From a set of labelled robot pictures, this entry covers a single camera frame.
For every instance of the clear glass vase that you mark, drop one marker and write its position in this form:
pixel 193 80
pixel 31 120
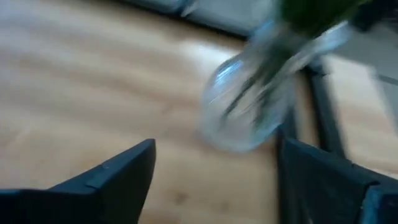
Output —
pixel 230 105

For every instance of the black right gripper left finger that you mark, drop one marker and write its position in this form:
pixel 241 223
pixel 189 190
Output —
pixel 93 199

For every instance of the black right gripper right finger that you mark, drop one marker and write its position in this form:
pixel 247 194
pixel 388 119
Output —
pixel 326 193

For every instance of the magenta artificial flower bunch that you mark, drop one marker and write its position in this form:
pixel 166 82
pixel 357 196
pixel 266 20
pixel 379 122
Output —
pixel 311 15

